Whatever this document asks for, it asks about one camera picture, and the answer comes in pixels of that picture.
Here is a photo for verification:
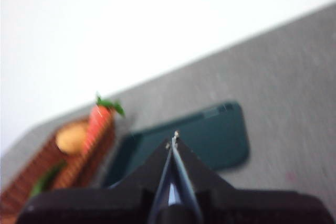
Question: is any orange carrot with green leaves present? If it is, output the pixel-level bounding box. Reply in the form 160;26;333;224
82;91;126;156

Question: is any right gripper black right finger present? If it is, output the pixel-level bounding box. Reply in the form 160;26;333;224
172;131;336;224

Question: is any dark rectangular tray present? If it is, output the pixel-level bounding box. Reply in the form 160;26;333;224
101;100;250;188

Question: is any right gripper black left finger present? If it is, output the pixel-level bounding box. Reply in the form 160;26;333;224
15;137;174;224

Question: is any yellow-brown potato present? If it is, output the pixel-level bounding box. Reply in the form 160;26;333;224
55;123;89;154

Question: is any green pepper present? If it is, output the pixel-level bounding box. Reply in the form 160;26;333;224
28;161;66;199

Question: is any brown wicker basket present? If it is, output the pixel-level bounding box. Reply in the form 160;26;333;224
0;118;118;224

